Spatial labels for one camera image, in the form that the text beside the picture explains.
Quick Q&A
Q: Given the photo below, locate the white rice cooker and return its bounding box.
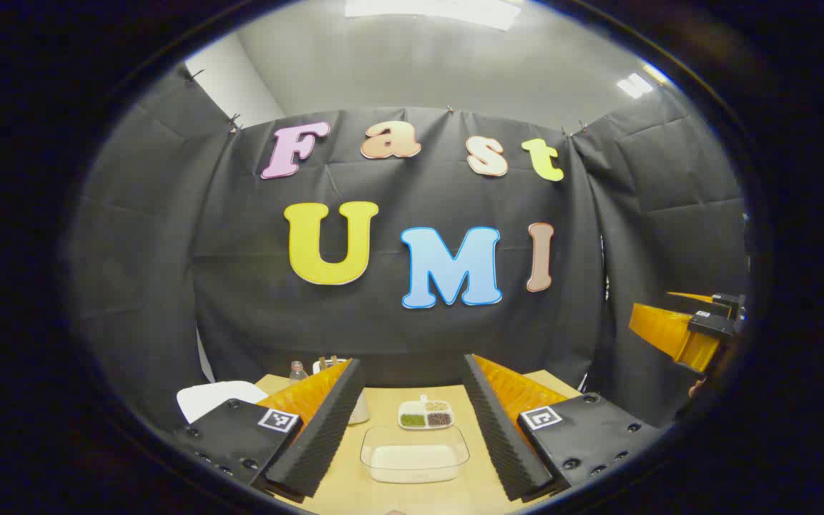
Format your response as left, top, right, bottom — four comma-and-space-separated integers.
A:
177, 381, 270, 424

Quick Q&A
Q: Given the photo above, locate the white toaster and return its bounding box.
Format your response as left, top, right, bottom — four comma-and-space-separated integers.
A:
312, 355, 371, 426

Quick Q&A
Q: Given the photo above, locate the small ceiling light panel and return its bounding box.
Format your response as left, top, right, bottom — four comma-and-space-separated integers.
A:
617, 72, 654, 99

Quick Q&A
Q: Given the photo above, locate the clear box of white rice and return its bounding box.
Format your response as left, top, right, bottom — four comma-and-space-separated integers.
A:
360, 425, 471, 484

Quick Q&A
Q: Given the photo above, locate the white divided dish of grains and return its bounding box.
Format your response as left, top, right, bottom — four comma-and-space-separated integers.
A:
398, 395, 454, 431

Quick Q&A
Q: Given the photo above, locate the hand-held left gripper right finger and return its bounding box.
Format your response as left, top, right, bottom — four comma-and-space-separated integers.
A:
462, 353, 664, 503

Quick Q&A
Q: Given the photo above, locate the black backdrop cloth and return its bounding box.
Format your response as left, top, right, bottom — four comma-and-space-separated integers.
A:
72, 63, 750, 430

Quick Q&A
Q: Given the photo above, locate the large ceiling light panel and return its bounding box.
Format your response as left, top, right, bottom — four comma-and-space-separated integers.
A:
345, 0, 521, 31

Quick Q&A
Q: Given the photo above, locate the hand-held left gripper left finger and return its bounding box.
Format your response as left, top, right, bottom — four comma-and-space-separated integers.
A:
172, 358, 365, 503

